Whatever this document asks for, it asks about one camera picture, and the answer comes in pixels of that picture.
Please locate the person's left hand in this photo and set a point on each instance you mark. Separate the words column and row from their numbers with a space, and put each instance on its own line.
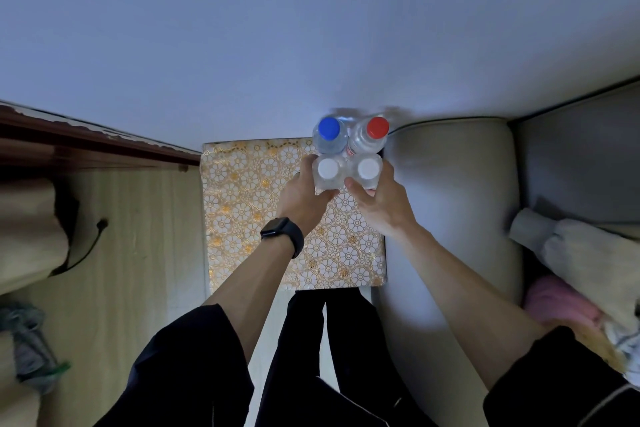
column 300, row 204

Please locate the person's right hand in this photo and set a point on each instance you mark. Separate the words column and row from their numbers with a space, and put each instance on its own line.
column 387, row 211

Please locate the patterned cloth covered stool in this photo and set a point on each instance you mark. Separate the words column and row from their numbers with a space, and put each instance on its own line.
column 250, row 211

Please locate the small blue cap water bottle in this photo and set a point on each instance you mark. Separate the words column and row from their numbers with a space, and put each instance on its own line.
column 329, row 127

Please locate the red cap water bottle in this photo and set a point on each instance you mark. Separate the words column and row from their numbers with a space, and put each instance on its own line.
column 377, row 127

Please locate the person's left forearm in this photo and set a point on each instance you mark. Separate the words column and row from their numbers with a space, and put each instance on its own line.
column 250, row 291

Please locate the person's right forearm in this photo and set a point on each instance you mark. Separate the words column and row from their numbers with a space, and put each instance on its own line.
column 465, row 291

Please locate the person's black trousers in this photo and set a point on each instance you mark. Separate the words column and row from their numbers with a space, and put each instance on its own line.
column 300, row 366

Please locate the person's black left sleeve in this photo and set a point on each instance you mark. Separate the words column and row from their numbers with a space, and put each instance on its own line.
column 190, row 371

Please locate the person's black sleeve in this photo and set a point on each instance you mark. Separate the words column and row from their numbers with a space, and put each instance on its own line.
column 190, row 371
column 550, row 391

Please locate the person's black right sleeve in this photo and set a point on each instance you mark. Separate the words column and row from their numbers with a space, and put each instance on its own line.
column 550, row 391

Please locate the black smartwatch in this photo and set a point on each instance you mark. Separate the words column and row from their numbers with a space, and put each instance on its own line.
column 285, row 234

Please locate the grey sofa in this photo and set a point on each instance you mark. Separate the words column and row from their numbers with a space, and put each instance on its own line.
column 450, row 191

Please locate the pink cloth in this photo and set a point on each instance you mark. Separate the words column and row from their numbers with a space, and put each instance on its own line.
column 560, row 301

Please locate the pile of white clothes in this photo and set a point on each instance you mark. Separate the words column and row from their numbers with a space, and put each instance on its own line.
column 585, row 261

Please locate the dark red door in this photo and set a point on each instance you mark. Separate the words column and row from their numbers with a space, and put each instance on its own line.
column 75, row 141

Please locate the brown plush toy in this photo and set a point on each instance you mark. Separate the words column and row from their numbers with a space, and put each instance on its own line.
column 600, row 346

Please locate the cream and purple curtain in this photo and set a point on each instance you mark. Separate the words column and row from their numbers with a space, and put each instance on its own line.
column 30, row 241

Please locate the grey green floor cloth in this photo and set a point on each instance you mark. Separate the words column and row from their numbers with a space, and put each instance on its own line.
column 30, row 351

